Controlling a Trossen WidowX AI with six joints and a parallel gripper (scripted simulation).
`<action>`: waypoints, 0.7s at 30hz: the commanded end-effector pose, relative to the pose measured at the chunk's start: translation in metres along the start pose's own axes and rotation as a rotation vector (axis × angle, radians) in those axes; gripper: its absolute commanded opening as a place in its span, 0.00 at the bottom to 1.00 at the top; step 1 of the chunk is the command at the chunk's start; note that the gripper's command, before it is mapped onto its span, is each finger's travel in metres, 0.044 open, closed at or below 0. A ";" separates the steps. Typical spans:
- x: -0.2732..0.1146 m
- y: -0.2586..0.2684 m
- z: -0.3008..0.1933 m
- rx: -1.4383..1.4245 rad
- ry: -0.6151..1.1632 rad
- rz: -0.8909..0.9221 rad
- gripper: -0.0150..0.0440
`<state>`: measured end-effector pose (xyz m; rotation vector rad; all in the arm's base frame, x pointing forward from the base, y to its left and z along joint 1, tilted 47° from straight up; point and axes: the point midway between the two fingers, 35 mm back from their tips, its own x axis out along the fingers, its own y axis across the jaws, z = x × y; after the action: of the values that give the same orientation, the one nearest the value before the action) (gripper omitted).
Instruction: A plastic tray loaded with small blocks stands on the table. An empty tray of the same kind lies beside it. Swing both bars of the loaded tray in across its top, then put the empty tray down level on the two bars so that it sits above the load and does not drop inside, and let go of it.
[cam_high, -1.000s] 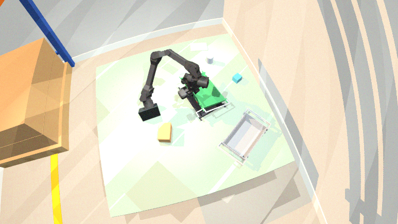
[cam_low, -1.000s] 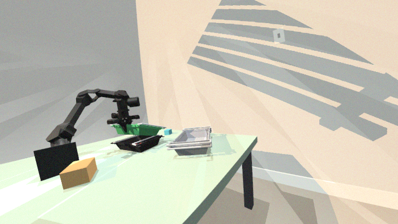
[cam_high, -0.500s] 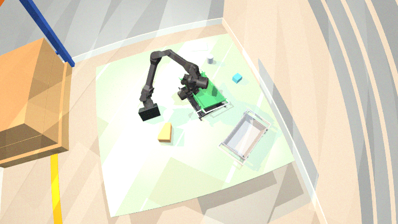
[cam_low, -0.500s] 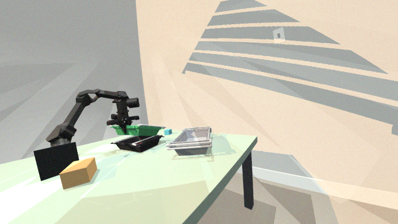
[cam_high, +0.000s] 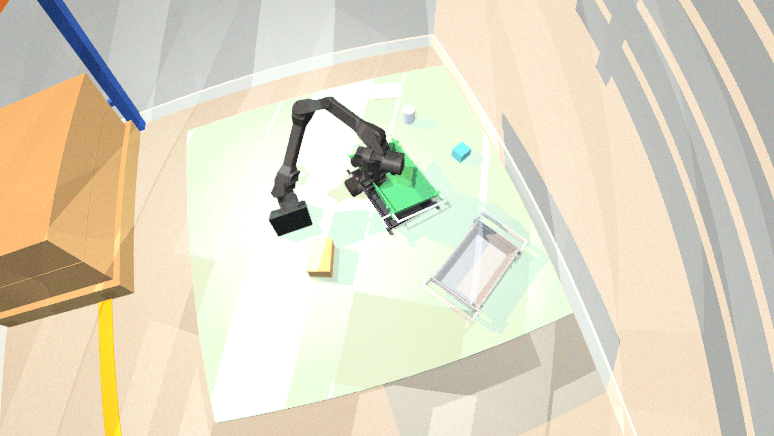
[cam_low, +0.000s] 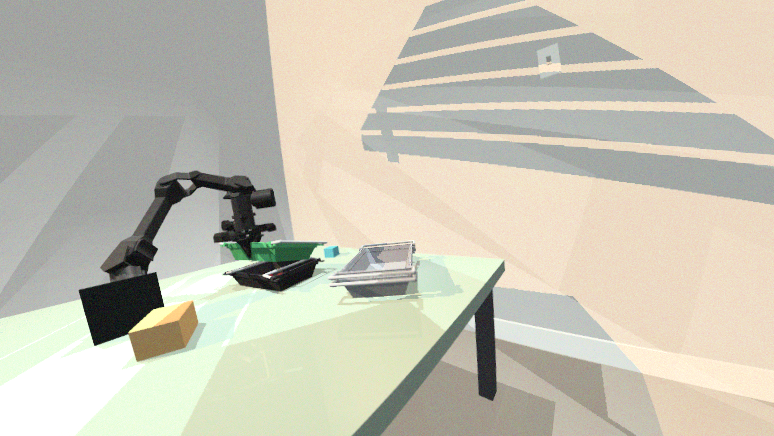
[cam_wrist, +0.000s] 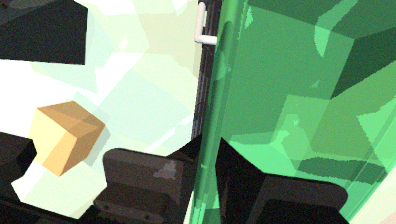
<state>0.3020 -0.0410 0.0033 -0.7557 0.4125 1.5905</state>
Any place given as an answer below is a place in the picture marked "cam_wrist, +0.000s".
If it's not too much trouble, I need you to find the tan cube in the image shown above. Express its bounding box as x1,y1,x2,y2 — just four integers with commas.
28,101,106,177

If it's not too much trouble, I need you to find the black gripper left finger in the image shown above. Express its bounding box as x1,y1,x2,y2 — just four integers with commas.
102,133,203,224

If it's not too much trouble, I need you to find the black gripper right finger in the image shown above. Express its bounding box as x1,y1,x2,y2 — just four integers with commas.
215,137,348,224

